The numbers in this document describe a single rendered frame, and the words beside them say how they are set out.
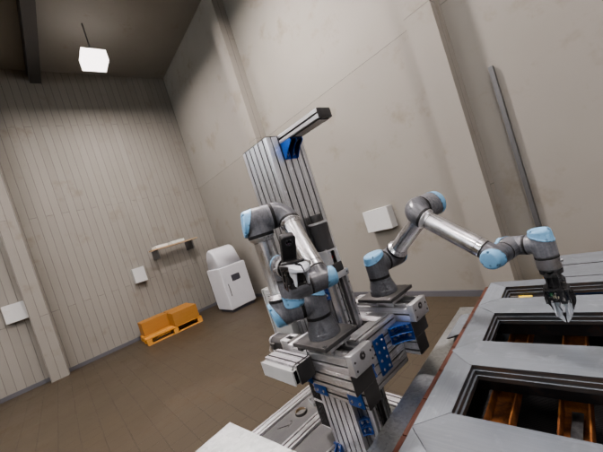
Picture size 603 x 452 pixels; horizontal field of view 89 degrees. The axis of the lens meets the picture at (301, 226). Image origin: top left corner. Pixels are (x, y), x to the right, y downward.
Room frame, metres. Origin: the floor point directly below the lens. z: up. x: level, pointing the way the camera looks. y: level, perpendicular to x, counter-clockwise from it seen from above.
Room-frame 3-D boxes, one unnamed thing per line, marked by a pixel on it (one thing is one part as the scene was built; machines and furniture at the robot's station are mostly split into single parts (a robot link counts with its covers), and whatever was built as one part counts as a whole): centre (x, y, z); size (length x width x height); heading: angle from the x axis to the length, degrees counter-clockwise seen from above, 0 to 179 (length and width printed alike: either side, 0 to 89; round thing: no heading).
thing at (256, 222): (1.35, 0.18, 1.41); 0.15 x 0.12 x 0.55; 105
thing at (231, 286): (7.37, 2.05, 0.76); 0.77 x 0.68 x 1.52; 40
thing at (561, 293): (1.10, -0.81, 1.06); 0.09 x 0.08 x 0.12; 137
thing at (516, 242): (1.18, -0.76, 1.22); 0.11 x 0.11 x 0.08; 29
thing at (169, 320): (7.02, 3.58, 0.22); 1.22 x 0.87 x 0.44; 130
